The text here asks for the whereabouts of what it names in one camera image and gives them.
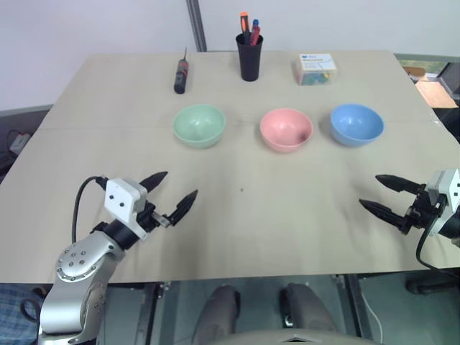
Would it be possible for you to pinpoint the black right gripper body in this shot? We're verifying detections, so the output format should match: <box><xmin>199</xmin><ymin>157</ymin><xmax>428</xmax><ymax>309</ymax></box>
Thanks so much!
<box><xmin>405</xmin><ymin>189</ymin><xmax>446</xmax><ymax>230</ymax></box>

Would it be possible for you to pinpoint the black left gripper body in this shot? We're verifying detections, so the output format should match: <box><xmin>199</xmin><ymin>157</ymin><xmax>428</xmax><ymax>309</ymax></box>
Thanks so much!
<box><xmin>136</xmin><ymin>201</ymin><xmax>173</xmax><ymax>233</ymax></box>

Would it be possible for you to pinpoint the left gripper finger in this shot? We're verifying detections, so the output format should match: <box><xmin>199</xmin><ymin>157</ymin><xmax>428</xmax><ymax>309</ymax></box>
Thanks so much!
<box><xmin>168</xmin><ymin>189</ymin><xmax>200</xmax><ymax>227</ymax></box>
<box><xmin>139</xmin><ymin>170</ymin><xmax>170</xmax><ymax>193</ymax></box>

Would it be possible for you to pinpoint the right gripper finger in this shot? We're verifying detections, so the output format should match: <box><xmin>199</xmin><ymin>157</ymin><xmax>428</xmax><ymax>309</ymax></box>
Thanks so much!
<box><xmin>374</xmin><ymin>174</ymin><xmax>428</xmax><ymax>194</ymax></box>
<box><xmin>359</xmin><ymin>199</ymin><xmax>411</xmax><ymax>236</ymax></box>

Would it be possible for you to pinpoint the green bowl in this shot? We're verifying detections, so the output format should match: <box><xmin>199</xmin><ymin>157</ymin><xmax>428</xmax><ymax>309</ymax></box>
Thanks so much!
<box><xmin>172</xmin><ymin>103</ymin><xmax>227</xmax><ymax>150</ymax></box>

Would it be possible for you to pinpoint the black table foot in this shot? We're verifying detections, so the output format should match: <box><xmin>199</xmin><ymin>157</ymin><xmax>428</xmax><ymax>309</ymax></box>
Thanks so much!
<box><xmin>405</xmin><ymin>271</ymin><xmax>460</xmax><ymax>296</ymax></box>

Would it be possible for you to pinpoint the blue bowl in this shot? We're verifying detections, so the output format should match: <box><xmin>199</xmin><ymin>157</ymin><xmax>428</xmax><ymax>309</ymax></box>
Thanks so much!
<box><xmin>329</xmin><ymin>103</ymin><xmax>385</xmax><ymax>148</ymax></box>

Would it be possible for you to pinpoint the brown cardboard box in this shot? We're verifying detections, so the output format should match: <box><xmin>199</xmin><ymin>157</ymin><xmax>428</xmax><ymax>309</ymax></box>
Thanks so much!
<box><xmin>413</xmin><ymin>71</ymin><xmax>460</xmax><ymax>109</ymax></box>

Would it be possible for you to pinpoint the black red screwdriver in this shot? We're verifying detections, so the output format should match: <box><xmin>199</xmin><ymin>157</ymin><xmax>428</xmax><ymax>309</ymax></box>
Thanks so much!
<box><xmin>173</xmin><ymin>46</ymin><xmax>192</xmax><ymax>96</ymax></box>

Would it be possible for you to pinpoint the red bowl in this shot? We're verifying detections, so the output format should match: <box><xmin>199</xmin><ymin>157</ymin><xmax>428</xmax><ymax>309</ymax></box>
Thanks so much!
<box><xmin>259</xmin><ymin>107</ymin><xmax>314</xmax><ymax>154</ymax></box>

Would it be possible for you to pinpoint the small white floor device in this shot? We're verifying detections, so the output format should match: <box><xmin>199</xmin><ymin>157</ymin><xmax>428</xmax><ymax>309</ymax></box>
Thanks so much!
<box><xmin>8</xmin><ymin>130</ymin><xmax>32</xmax><ymax>154</ymax></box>

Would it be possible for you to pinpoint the clear box of pins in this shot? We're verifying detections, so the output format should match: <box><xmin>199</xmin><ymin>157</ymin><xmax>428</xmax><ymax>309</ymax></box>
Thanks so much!
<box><xmin>295</xmin><ymin>52</ymin><xmax>339</xmax><ymax>87</ymax></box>

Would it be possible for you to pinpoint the black pen cup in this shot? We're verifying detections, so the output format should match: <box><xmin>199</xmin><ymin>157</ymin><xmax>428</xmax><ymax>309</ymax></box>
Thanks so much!
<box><xmin>235</xmin><ymin>32</ymin><xmax>265</xmax><ymax>82</ymax></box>

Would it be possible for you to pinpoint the grey vertical pole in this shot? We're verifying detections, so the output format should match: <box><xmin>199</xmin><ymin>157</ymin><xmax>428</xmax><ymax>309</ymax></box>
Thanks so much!
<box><xmin>185</xmin><ymin>0</ymin><xmax>208</xmax><ymax>52</ymax></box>

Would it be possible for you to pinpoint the blue checkered cloth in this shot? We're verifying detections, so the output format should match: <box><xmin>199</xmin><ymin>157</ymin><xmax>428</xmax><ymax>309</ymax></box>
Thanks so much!
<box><xmin>0</xmin><ymin>282</ymin><xmax>46</xmax><ymax>345</ymax></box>

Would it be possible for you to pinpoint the orange black marker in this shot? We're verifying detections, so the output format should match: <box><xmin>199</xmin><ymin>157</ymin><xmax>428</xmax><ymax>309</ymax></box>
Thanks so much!
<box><xmin>239</xmin><ymin>11</ymin><xmax>252</xmax><ymax>46</ymax></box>

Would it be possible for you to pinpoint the blue red marker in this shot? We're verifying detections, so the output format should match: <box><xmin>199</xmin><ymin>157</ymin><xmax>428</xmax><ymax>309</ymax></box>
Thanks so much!
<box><xmin>249</xmin><ymin>18</ymin><xmax>262</xmax><ymax>47</ymax></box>

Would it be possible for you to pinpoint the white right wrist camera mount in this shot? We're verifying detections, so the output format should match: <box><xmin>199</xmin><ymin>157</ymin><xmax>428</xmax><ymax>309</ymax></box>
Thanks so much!
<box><xmin>426</xmin><ymin>168</ymin><xmax>460</xmax><ymax>237</ymax></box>

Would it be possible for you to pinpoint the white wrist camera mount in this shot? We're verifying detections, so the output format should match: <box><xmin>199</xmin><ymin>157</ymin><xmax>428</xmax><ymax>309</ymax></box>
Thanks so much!
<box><xmin>103</xmin><ymin>178</ymin><xmax>149</xmax><ymax>242</ymax></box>
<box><xmin>426</xmin><ymin>168</ymin><xmax>460</xmax><ymax>237</ymax></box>

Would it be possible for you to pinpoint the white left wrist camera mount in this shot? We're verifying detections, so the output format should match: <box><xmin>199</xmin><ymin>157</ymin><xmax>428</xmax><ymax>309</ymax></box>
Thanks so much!
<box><xmin>103</xmin><ymin>178</ymin><xmax>149</xmax><ymax>242</ymax></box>

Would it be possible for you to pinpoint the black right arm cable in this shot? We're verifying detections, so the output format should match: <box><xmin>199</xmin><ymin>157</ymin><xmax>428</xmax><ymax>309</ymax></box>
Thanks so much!
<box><xmin>415</xmin><ymin>214</ymin><xmax>460</xmax><ymax>270</ymax></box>

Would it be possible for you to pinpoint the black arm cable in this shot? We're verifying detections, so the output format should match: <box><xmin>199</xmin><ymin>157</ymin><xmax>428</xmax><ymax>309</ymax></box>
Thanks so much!
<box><xmin>71</xmin><ymin>175</ymin><xmax>109</xmax><ymax>246</ymax></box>
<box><xmin>415</xmin><ymin>214</ymin><xmax>460</xmax><ymax>270</ymax></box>

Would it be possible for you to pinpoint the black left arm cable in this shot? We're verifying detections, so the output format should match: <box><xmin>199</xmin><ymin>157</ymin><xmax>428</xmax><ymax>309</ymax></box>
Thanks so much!
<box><xmin>71</xmin><ymin>175</ymin><xmax>109</xmax><ymax>246</ymax></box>

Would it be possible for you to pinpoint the thin white cable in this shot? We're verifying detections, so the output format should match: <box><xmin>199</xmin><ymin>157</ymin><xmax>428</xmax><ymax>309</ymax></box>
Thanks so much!
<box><xmin>362</xmin><ymin>304</ymin><xmax>385</xmax><ymax>339</ymax></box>

